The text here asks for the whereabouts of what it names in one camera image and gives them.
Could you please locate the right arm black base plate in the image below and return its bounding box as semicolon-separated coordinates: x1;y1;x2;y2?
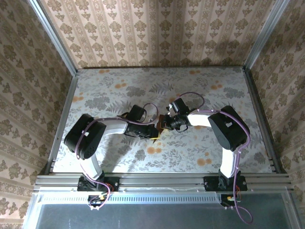
203;175;248;192

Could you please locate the floral patterned table cover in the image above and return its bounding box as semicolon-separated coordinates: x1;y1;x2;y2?
52;66;274;174

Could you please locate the slotted grey cable duct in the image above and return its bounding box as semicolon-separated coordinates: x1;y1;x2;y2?
38;192;222;205

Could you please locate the grey metal sheet panel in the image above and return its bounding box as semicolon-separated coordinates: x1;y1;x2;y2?
22;192;302;229

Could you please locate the aluminium side rail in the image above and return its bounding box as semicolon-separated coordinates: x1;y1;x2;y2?
242;68;288;174
44;71;79;175

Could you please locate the aluminium frame post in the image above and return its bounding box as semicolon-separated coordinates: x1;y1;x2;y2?
26;0;79;76
242;0;291;72

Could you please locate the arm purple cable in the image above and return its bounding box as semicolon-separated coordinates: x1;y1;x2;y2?
176;92;251;225
75;103;160;212

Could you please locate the long aluminium profile rail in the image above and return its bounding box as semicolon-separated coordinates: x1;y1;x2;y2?
33;173;293;193

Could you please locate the black connector box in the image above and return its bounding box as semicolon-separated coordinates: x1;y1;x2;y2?
220;194;242;207
87;194;108;208

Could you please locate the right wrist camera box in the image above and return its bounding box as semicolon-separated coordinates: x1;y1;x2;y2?
166;97;191;115

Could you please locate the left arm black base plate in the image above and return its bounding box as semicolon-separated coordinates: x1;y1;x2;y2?
77;175;120;193

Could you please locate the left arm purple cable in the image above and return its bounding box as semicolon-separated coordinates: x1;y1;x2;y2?
75;103;160;212

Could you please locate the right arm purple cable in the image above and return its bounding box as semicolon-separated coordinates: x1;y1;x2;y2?
176;92;251;225

